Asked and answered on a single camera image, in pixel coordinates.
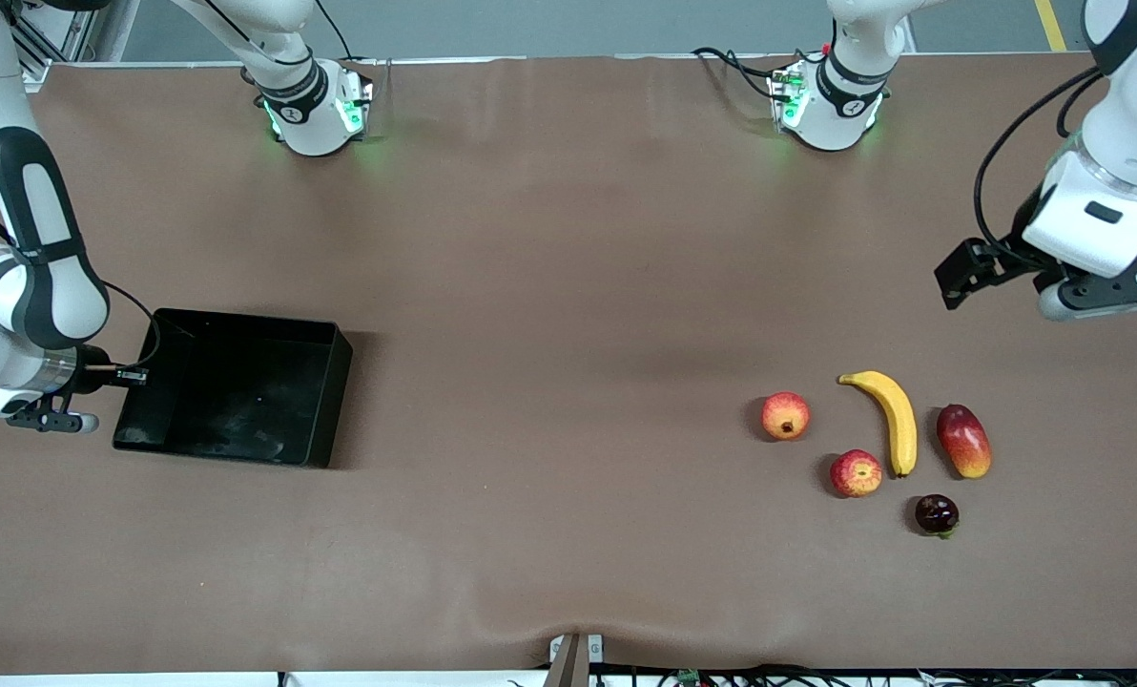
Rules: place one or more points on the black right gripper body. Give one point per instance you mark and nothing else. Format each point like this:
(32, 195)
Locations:
(89, 378)

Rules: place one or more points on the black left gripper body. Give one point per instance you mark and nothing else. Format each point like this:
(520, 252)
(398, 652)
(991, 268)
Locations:
(1010, 254)

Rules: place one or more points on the black rectangular plastic box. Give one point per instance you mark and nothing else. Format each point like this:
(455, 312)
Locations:
(235, 401)

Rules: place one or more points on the yellow banana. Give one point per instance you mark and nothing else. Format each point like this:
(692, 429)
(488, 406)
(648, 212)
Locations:
(898, 415)

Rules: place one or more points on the red yellow apple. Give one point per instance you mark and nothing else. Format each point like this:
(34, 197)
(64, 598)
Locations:
(856, 473)

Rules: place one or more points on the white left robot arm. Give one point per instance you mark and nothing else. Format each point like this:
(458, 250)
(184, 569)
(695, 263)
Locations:
(1122, 124)

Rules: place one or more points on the red yellow mango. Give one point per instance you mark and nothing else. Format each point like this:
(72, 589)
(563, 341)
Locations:
(963, 441)

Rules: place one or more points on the dark purple mangosteen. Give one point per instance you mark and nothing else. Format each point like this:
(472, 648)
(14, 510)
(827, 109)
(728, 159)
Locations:
(936, 514)

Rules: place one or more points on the red yellow pomegranate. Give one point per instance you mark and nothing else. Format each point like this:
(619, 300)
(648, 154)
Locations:
(784, 416)

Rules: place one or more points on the aluminium frame profile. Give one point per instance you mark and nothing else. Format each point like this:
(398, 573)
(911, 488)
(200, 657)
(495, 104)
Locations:
(63, 33)

